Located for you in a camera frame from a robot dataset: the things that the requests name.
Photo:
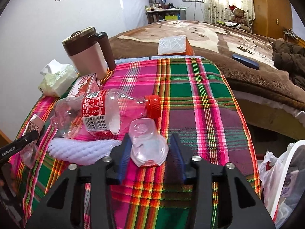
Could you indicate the plaid tablecloth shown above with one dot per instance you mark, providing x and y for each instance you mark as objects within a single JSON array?
[{"x": 197, "y": 104}]

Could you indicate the pink brown lidded mug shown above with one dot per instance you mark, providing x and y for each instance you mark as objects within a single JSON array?
[{"x": 90, "y": 52}]

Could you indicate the teddy bear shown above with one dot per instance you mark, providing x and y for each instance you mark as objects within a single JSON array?
[{"x": 239, "y": 18}]

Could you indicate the clear plastic cup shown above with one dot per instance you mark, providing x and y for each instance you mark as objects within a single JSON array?
[{"x": 149, "y": 148}]

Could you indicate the tissue pack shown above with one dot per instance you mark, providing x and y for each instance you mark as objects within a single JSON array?
[{"x": 57, "y": 78}]

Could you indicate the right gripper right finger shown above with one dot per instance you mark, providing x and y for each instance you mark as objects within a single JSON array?
[{"x": 221, "y": 195}]

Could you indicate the small red white carton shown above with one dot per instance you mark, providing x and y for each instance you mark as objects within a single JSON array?
[{"x": 85, "y": 85}]

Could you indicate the white foam net sleeve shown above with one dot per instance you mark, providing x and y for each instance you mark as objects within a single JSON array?
[{"x": 81, "y": 152}]

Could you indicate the patterned curtain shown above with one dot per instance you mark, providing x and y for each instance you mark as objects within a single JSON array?
[{"x": 219, "y": 10}]

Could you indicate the clear plastic bottle red cap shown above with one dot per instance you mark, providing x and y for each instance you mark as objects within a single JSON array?
[{"x": 103, "y": 113}]

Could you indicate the brown jacket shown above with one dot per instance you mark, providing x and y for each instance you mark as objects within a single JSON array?
[{"x": 289, "y": 57}]

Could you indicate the brown bed blanket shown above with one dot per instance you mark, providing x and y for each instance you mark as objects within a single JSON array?
[{"x": 217, "y": 43}]

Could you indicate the wooden wardrobe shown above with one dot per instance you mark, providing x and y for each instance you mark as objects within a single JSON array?
[{"x": 272, "y": 17}]

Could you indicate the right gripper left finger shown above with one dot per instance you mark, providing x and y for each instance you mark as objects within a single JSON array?
[{"x": 63, "y": 205}]

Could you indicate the white trash bin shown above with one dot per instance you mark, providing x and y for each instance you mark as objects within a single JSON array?
[{"x": 282, "y": 182}]

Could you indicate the dark blue case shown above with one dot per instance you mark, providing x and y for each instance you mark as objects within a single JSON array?
[{"x": 245, "y": 61}]

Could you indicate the wooden headboard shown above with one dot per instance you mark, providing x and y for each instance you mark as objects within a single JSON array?
[{"x": 290, "y": 36}]

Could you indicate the cluttered desk shelf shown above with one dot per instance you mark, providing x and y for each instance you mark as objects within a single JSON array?
[{"x": 158, "y": 12}]

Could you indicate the white orange tissue box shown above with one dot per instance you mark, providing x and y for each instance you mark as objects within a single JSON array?
[{"x": 175, "y": 45}]

